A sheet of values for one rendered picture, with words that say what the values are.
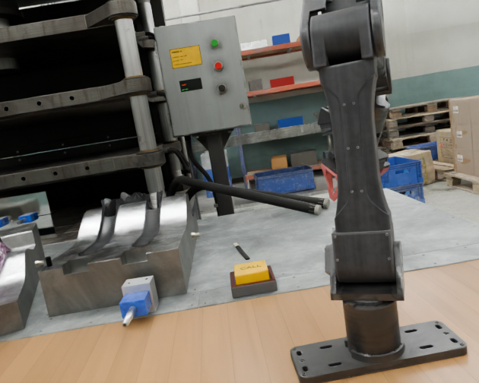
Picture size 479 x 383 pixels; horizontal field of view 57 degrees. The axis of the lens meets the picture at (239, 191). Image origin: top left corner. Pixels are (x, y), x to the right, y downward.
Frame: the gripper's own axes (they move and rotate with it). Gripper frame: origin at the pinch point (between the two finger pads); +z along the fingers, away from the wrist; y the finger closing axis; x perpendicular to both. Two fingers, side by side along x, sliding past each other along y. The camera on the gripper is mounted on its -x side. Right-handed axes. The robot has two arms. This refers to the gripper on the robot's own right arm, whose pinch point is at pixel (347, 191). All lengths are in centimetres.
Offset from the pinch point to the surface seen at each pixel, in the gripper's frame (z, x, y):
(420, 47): 142, -404, -573
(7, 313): 17, -12, 64
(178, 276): 11.9, -3.7, 35.4
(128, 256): 12.4, -13.0, 41.7
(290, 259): 14.3, -0.1, 11.6
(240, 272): 7.6, 3.8, 26.8
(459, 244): 3.8, 18.8, -13.3
